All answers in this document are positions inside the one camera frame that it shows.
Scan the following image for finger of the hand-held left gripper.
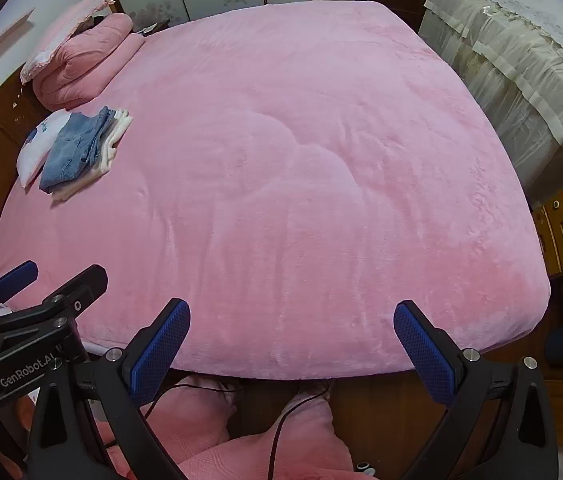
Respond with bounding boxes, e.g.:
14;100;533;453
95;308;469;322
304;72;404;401
0;260;40;306
0;265;110;333

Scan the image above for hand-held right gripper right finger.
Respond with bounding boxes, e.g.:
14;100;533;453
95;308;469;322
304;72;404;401
393;301;559;480

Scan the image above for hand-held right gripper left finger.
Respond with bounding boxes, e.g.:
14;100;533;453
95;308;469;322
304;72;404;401
26;298;192;480

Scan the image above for blue denim jacket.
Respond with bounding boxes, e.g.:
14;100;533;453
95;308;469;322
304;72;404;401
39;106;115;192

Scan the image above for folded white clothes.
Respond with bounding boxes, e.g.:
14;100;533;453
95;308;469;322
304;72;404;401
52;107;134;201

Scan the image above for white printed pillow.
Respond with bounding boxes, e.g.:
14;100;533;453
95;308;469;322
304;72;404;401
16;111;72;189

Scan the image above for folded pink quilt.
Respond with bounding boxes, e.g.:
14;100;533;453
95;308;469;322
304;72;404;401
32;12;146;111

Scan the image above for pink bed blanket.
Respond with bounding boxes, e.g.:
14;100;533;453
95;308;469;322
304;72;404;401
0;0;551;376

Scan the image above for pink lace-trimmed pillow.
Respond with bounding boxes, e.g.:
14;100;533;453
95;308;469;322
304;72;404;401
20;0;117;85

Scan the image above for black cable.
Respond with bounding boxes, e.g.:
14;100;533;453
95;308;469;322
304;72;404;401
142;382;245;418
268;382;333;480

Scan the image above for wooden wall shelf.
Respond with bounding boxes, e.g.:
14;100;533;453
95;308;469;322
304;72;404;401
0;10;35;68

